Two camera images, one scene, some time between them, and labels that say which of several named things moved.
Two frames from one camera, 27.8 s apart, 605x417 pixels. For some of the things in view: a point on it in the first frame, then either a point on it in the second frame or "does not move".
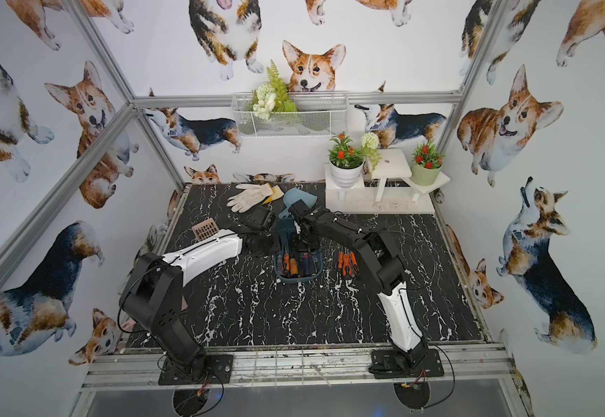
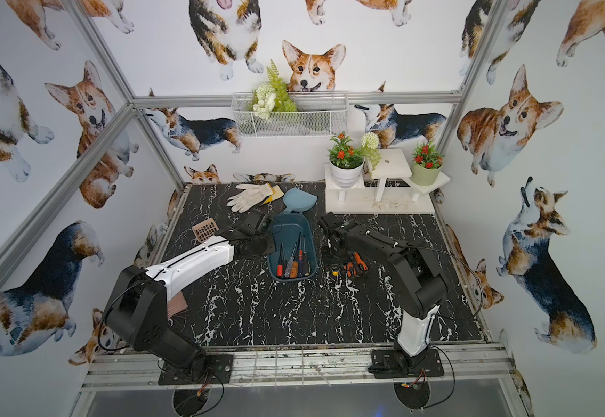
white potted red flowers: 346,162 does not move
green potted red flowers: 427,164 does not move
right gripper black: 314,245 -> 326,248
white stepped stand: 384,163 does not move
